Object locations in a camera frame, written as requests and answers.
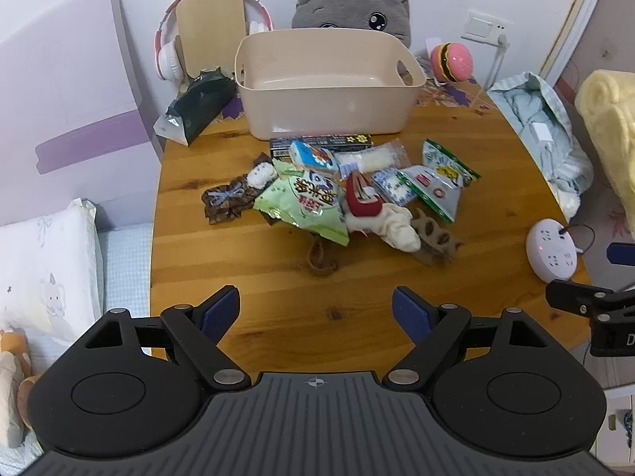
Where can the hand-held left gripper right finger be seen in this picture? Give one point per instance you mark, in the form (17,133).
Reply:
(411,318)

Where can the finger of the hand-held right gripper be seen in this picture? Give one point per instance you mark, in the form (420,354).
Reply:
(622,253)
(575,297)

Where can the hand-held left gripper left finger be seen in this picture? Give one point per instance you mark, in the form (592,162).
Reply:
(221,315)

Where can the blue floral tissue pack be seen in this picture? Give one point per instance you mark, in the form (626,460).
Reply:
(397,186)

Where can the beige plastic basket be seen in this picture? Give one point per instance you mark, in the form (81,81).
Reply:
(322,109)

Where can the round wooden desktop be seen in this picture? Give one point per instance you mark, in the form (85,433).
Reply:
(297,287)

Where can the round white power strip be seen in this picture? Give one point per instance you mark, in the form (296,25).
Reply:
(548,253)

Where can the white drawer cabinet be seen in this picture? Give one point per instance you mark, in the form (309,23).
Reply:
(617,421)

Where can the light blue bedsheet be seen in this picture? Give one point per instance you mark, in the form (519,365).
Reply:
(124,267)

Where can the yellow blanket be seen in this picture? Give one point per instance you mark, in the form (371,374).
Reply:
(610,129)

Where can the red fluffy hair clip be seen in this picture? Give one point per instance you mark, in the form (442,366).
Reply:
(359,201)

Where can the grey white green-edged packet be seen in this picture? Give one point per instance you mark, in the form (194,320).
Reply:
(436,191)

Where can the large green snack packet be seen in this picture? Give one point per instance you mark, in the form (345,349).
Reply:
(302,198)

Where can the white fluffy brown hair clip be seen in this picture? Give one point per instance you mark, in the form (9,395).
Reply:
(260,176)

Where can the white charger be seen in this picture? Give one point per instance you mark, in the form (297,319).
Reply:
(540,134)

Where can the small green white packet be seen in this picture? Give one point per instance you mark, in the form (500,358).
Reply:
(441,158)

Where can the clear packet of white items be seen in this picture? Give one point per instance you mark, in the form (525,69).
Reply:
(369,157)

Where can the light blue blanket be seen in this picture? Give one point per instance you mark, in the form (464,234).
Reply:
(536,109)

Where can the white printed pillow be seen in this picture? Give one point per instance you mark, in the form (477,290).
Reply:
(44,277)

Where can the blue cartoon tissue pack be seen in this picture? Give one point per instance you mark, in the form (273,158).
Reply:
(312,156)

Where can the long black box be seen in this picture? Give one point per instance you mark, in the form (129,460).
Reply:
(350,140)

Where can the dark green tissue pack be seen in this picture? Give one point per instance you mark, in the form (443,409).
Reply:
(198,104)

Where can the orange white plush toy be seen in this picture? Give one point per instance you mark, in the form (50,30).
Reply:
(12,382)

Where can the pink burger toy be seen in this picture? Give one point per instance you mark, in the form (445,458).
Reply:
(451,62)

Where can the purple white cabinet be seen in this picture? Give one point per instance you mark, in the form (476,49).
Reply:
(64,109)

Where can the pink white headphones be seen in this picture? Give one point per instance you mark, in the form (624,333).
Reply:
(166,57)

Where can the light wooden board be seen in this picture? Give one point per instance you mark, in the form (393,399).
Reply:
(208,25)

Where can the grey cat plush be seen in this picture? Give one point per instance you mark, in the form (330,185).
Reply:
(347,5)

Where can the white wall socket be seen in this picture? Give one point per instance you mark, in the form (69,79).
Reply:
(483,25)

